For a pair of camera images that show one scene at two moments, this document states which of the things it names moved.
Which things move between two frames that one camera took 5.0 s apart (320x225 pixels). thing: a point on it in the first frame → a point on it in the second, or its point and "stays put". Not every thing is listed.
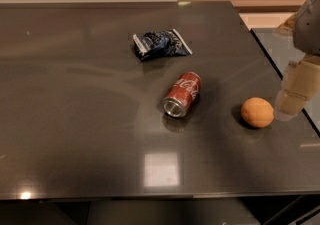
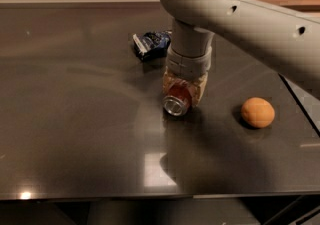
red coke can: x=182 y=93 stays put
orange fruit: x=257 y=112 stays put
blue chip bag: x=160 y=43 stays put
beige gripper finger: x=301 y=82 → x=189 y=57
